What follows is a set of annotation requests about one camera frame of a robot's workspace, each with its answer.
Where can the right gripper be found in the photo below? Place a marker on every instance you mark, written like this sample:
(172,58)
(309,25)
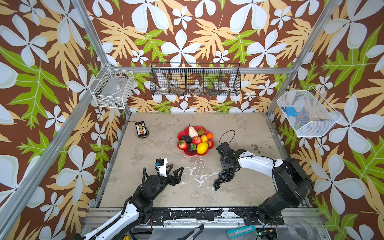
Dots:
(227,156)

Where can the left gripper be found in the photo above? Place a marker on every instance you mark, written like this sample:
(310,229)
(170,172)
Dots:
(172,181)

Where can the black fake grape bunch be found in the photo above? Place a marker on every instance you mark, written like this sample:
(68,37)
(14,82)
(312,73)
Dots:
(224,176)

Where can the yellow fake lemon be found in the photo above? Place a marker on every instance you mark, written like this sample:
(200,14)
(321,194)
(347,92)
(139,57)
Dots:
(202,148)

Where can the small orange-yellow fruit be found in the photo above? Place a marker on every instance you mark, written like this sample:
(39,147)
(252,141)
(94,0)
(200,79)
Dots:
(204,138)

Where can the red fake pomegranate piece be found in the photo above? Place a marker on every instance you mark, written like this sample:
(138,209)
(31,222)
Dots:
(196,140)

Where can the brown fake fig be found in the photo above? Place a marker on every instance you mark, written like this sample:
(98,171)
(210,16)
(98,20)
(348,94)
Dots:
(201,131)

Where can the cream fake garlic bulb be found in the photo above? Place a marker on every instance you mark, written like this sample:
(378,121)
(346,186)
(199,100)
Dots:
(192,132)

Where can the dark fake avocado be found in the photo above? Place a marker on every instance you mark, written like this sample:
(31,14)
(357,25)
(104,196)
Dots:
(187,139)

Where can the red fake strawberry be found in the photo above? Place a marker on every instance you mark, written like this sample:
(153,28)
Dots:
(182,145)

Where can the dark purple passion fruit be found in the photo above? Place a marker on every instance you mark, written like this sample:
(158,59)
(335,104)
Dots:
(192,149)

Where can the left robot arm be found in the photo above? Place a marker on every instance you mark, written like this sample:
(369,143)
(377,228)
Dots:
(137,208)

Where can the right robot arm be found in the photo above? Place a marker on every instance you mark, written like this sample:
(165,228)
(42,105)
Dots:
(291,182)

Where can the red flower-shaped fruit bowl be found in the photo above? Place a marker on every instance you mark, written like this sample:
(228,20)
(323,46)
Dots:
(185,133)

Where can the black charger board with connectors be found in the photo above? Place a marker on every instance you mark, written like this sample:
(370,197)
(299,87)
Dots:
(142,130)

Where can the teal box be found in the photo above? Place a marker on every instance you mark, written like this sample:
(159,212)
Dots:
(234,233)

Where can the blue object in basket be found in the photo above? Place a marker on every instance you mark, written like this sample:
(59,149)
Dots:
(291,111)

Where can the white mesh basket right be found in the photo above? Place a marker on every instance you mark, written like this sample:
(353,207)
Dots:
(316,116)

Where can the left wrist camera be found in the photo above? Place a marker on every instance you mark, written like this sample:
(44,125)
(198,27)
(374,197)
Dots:
(161,167)

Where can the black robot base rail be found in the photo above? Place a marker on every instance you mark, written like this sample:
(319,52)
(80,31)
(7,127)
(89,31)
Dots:
(247,214)

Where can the black wire basket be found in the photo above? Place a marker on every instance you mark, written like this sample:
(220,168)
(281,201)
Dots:
(197,79)

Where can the white wire basket left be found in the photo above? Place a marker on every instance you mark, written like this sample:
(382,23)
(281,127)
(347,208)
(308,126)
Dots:
(112,87)

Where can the aluminium right corner frame post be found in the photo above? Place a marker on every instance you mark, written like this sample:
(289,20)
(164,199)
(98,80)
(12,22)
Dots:
(314,34)

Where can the aluminium corner frame post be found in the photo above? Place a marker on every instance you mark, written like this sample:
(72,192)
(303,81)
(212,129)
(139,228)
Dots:
(100,53)
(314,34)

